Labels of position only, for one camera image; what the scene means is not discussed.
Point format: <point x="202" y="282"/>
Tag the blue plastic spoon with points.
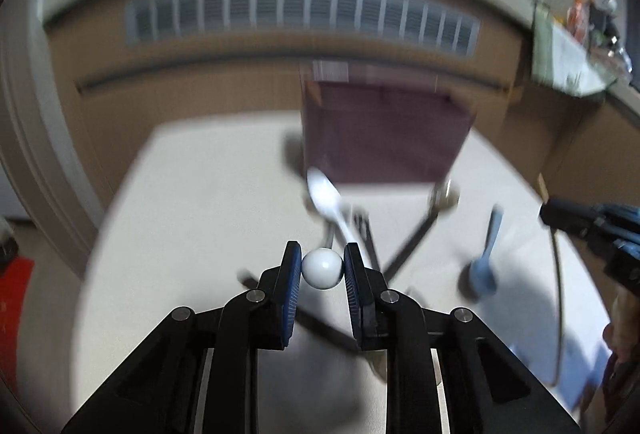
<point x="484" y="269"/>

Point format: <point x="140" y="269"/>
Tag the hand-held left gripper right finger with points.
<point x="351" y="299"/>

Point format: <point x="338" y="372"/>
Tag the white plastic spoon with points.
<point x="324" y="196"/>

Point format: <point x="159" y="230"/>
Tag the cluttered side counter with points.
<point x="565" y="54"/>

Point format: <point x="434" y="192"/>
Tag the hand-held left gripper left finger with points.
<point x="292" y="299"/>

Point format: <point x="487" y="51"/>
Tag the maroon utensil organizer box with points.
<point x="385" y="134"/>

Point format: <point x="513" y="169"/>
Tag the white ball-tipped utensil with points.
<point x="322" y="268"/>

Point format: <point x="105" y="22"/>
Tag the person's right hand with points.
<point x="622" y="329"/>

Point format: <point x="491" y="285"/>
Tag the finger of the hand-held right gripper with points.
<point x="567" y="216"/>

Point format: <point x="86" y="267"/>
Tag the grey vent grille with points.
<point x="300" y="11"/>

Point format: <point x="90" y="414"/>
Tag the orange packet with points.
<point x="580" y="19"/>

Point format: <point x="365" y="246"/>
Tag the red object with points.
<point x="12" y="309"/>

